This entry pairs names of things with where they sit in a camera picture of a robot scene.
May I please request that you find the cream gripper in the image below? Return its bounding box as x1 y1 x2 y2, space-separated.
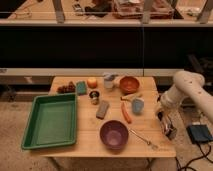
158 112 173 134

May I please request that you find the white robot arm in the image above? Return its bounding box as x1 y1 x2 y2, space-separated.
156 70 213 135

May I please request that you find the green plastic tray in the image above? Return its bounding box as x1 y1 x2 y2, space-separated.
22 93 77 150

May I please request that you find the silver fork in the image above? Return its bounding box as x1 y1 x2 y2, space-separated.
129 129 158 150

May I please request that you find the black box on floor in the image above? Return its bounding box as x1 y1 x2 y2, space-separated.
186 125 213 144

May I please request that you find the blue cup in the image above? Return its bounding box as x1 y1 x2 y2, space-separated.
131 98 144 114

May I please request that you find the yellow banana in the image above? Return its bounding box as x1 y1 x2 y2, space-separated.
120 93 142 101

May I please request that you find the orange carrot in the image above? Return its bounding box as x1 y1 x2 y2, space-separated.
121 102 132 124

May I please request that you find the wooden table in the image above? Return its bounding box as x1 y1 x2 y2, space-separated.
31 77 176 158

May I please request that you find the orange bowl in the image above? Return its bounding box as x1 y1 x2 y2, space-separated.
119 76 140 94

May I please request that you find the purple bowl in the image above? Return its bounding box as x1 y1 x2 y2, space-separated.
99 120 129 150

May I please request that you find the grey sponge block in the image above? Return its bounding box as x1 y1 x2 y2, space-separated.
96 101 109 119

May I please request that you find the white lidded cup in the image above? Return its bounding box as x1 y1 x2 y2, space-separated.
103 72 117 89

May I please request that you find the small metal can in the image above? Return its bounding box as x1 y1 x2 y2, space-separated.
89 91 100 105

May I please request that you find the orange fruit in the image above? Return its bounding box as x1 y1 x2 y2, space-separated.
87 77 97 89

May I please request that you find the green sponge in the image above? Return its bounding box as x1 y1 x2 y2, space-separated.
76 81 87 95

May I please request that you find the bunch of dark grapes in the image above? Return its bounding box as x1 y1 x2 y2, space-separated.
57 81 76 93

